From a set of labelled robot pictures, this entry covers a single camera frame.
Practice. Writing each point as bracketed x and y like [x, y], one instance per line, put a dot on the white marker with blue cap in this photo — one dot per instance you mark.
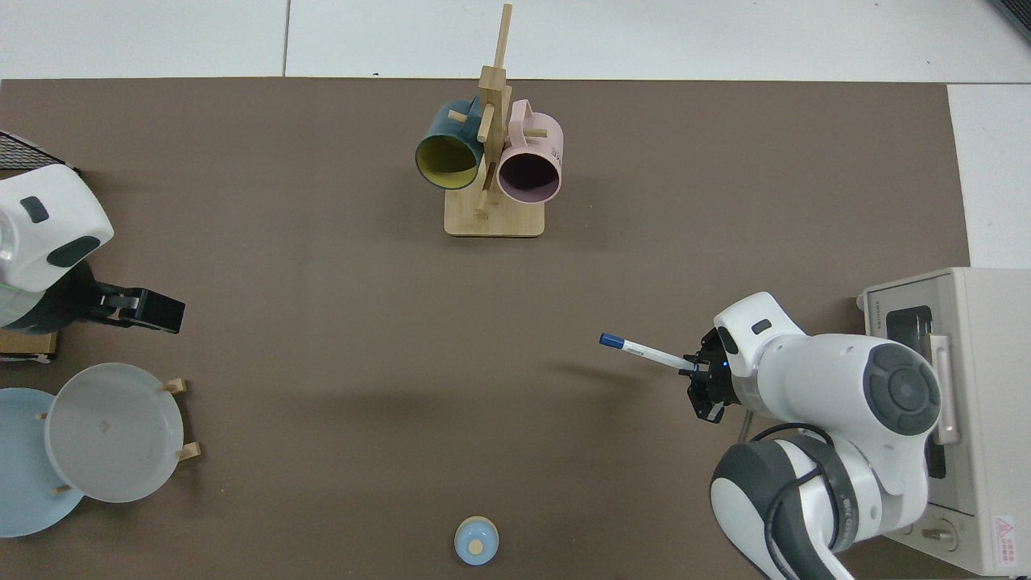
[644, 351]

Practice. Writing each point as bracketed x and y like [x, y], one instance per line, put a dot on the wooden plate rack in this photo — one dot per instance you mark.
[179, 386]

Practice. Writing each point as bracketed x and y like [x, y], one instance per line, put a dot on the grey plate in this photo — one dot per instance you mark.
[113, 435]

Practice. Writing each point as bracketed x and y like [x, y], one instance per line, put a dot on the brown table cloth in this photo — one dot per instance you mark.
[322, 322]

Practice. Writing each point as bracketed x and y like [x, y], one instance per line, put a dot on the light blue plate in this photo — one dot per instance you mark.
[24, 475]

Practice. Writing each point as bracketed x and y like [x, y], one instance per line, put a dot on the wooden cup stand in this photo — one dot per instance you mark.
[495, 221]

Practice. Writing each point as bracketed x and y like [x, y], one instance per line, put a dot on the pink cup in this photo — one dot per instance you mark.
[532, 173]

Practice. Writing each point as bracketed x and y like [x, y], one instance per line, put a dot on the small blue round bell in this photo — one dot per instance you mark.
[476, 541]

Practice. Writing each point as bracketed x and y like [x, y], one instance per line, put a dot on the pale toaster oven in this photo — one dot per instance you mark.
[991, 322]

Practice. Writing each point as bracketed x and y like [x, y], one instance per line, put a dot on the dark blue cup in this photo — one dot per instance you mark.
[439, 133]

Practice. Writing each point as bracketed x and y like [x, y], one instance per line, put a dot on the dark grey panel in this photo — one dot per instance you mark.
[1016, 12]

